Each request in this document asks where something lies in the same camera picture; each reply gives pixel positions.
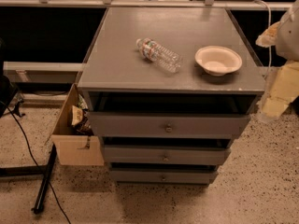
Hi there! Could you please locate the grey drawer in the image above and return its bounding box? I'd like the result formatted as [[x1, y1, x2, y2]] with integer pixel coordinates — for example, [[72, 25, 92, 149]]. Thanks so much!
[[88, 112, 249, 139], [103, 137, 231, 166], [109, 162, 218, 185]]

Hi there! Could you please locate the grey bottom drawer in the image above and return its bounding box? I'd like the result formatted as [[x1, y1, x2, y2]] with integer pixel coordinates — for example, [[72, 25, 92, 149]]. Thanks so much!
[[109, 162, 218, 185]]

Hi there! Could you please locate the white paper bowl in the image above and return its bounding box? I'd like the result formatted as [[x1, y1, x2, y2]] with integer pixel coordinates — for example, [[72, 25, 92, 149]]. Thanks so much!
[[194, 46, 243, 77]]

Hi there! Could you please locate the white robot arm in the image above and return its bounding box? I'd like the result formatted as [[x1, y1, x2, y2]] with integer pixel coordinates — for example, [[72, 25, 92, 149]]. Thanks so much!
[[255, 0, 299, 119]]

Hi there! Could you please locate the brown cardboard box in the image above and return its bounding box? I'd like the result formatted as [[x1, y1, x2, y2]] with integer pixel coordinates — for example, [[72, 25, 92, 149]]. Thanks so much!
[[50, 84, 105, 166]]

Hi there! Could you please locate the white hanging cable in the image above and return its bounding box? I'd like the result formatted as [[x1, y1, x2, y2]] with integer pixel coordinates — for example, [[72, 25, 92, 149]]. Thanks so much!
[[253, 0, 273, 77]]

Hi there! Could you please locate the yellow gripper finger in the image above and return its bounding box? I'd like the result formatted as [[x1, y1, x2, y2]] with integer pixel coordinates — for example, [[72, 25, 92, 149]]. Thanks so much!
[[255, 21, 280, 48], [262, 61, 299, 118]]

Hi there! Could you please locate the black floor cable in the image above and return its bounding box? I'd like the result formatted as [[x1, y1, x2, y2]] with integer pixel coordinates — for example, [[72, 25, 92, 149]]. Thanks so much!
[[0, 100, 73, 224]]

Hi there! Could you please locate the snack bag in box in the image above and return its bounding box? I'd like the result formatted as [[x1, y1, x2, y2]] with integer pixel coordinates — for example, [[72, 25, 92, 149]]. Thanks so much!
[[71, 105, 92, 135]]

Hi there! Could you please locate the black metal stand leg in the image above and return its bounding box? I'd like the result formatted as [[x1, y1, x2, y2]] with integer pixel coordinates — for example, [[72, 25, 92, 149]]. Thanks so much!
[[32, 146, 57, 215]]

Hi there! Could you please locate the grey top drawer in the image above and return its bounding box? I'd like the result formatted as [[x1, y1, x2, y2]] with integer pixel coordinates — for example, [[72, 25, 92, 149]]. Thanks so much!
[[88, 112, 249, 139]]

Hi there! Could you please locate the clear plastic water bottle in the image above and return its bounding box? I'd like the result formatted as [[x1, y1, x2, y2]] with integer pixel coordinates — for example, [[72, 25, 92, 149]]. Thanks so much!
[[136, 38, 182, 74]]

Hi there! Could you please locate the upper metal rail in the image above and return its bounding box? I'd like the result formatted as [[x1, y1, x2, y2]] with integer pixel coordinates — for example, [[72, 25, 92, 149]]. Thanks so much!
[[0, 0, 292, 10]]

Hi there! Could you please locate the grey drawer cabinet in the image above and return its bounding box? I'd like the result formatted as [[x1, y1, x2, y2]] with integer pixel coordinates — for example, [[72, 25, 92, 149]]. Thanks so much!
[[77, 7, 266, 185]]

